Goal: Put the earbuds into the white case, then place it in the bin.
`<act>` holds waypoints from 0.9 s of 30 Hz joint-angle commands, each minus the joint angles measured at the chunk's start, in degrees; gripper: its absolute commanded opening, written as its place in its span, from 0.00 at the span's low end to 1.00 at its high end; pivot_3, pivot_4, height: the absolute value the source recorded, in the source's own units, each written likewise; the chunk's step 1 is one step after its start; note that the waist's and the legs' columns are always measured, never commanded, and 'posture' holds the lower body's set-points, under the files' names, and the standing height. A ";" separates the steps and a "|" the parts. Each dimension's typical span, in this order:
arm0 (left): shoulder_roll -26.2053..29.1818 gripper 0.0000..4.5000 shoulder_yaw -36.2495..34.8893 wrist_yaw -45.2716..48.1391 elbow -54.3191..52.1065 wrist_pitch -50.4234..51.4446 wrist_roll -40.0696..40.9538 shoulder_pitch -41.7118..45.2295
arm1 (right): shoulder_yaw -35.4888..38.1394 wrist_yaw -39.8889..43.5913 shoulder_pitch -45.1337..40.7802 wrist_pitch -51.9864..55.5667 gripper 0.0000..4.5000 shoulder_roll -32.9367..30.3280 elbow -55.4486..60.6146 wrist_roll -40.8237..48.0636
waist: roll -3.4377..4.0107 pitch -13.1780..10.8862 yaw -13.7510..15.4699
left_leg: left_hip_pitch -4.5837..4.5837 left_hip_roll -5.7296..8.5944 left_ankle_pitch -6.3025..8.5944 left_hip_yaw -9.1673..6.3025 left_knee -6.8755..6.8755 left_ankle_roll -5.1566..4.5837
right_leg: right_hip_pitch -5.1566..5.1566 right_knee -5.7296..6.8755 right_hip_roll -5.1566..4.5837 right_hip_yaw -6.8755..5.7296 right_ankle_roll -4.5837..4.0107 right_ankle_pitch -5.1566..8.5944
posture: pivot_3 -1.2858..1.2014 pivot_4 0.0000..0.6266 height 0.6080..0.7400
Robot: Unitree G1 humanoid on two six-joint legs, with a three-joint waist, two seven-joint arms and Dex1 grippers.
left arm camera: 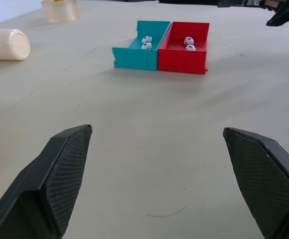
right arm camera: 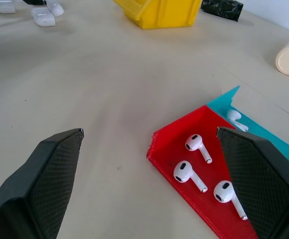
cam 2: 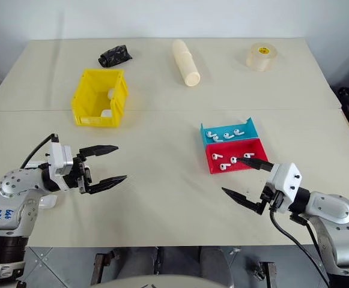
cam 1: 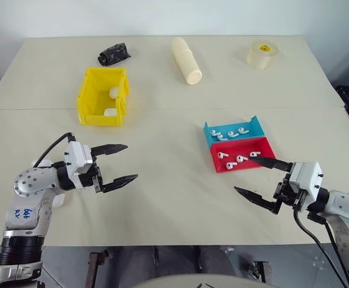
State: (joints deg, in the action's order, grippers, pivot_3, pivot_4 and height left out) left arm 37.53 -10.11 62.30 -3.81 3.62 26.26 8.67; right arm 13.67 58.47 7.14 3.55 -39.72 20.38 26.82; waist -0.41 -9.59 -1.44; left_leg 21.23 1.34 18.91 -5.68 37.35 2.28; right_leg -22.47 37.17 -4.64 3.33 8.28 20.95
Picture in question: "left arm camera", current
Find translucent tape roll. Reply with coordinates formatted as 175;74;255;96
40;0;81;24

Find blue tray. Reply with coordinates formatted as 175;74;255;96
111;20;172;71

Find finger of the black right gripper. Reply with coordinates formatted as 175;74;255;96
217;0;259;8
266;0;289;27

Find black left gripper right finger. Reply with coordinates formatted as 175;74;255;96
222;127;289;239

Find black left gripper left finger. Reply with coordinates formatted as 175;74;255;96
0;124;93;239

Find cream plastic cylinder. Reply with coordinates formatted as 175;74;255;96
0;28;31;61

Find red tray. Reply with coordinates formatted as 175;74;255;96
157;21;210;75

